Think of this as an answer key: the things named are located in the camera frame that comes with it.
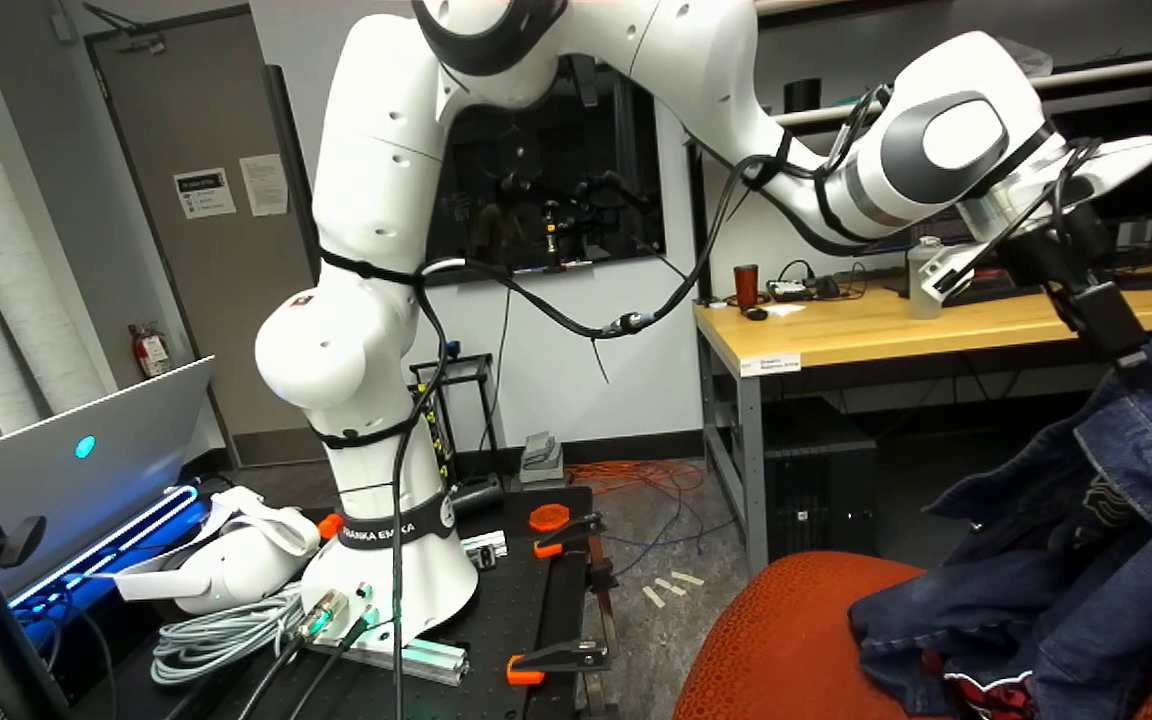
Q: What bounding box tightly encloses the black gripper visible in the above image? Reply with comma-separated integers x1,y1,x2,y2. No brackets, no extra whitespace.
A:
1015,213,1149,363

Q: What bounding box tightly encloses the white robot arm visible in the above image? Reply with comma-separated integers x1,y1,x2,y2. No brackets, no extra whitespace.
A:
258,0,1152,640

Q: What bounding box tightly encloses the blue denim jacket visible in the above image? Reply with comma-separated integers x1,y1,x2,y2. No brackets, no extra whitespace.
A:
849,342,1152,720

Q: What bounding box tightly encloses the orange fabric chair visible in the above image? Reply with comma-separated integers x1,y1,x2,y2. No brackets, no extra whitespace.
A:
669,549,1152,720

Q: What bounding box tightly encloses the coiled grey cable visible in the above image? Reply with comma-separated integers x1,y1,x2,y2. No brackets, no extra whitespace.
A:
148,594,309,694

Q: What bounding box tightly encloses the grey door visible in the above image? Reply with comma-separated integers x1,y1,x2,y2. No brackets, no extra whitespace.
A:
90,9,313,442

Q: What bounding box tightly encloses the silver open laptop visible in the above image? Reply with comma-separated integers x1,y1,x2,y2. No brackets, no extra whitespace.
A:
0,359,212,596

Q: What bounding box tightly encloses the wooden workbench table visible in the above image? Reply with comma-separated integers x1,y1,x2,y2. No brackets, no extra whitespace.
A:
698,290,1110,570

